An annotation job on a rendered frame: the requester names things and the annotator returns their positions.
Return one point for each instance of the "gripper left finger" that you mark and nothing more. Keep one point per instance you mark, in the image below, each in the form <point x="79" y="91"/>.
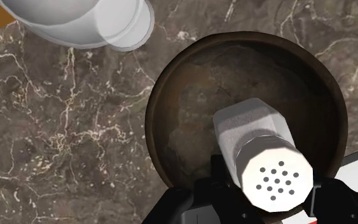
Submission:
<point x="209" y="198"/>

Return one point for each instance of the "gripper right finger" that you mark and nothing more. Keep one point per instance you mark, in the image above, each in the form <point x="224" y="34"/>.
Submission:
<point x="336" y="201"/>

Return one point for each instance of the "white salt shaker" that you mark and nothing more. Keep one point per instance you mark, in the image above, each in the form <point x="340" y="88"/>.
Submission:
<point x="253" y="130"/>

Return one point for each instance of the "dark brown bowl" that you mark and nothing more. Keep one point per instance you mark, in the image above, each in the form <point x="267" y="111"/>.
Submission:
<point x="197" y="93"/>

